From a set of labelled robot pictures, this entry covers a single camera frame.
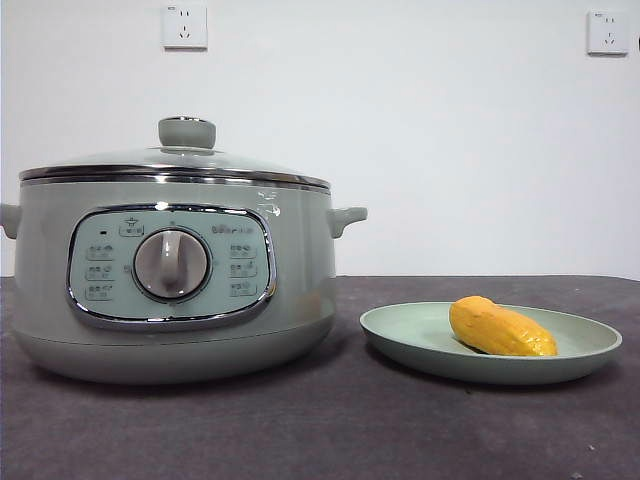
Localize grey steamer control dial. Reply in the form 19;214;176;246
133;228;211;299

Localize pale green electric steamer pot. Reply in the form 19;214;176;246
0;172;369;386

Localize glass lid with green knob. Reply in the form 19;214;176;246
19;116;332;194

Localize yellow corn cob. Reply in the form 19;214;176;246
448;295;559;357

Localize white wall socket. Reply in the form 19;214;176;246
160;3;209;51
586;10;630;57

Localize pale green round plate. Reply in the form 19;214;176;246
359;300;624;385

